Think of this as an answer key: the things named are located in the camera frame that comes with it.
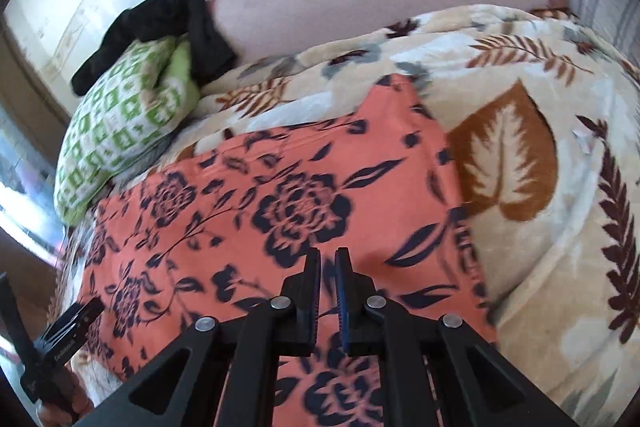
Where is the orange floral garment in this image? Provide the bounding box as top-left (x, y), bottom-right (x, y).
top-left (79, 75), bottom-right (496, 426)

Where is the person's left hand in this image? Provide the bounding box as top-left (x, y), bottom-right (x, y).
top-left (37, 371), bottom-right (94, 427)

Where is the brown glass door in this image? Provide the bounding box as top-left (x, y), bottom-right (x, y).
top-left (1, 24), bottom-right (65, 338)

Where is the leaf print blanket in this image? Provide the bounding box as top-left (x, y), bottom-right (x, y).
top-left (58, 5), bottom-right (639, 426)

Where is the green checkered pillow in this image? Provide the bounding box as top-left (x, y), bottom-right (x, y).
top-left (54, 37), bottom-right (200, 227)

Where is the black garment on pillow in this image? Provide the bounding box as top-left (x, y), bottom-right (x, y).
top-left (70, 0), bottom-right (238, 96)

